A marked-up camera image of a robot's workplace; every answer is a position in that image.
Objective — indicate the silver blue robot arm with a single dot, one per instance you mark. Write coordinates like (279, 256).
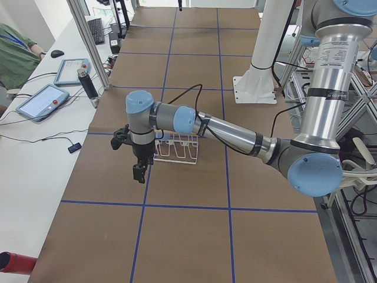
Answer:
(309, 161)

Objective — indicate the far teach pendant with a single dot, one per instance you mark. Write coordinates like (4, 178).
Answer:
(67, 72)

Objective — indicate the near teach pendant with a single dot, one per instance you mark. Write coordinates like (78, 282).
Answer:
(43, 103)

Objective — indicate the black computer mouse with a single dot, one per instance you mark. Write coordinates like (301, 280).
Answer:
(57, 53)

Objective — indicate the black water bottle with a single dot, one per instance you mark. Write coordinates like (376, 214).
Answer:
(87, 83)

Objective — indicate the aluminium frame post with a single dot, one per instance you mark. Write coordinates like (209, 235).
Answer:
(81, 23)

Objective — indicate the small black device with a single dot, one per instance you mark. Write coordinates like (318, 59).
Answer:
(74, 148)

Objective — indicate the red cylinder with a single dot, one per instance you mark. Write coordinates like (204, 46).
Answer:
(16, 263)

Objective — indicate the white wire cup holder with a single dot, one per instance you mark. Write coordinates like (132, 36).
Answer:
(177, 148)

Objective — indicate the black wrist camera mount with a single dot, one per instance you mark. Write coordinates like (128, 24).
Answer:
(121, 136)

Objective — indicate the person in green shirt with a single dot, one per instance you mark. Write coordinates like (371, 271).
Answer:
(20, 57)

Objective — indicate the black keyboard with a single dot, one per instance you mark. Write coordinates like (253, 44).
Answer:
(96, 30)

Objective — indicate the teach pendant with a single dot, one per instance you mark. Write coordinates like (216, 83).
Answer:
(43, 103)
(67, 72)

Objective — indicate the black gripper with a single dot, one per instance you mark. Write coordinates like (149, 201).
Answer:
(142, 151)

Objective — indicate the light blue cup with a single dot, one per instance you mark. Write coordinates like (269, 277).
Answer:
(159, 135)

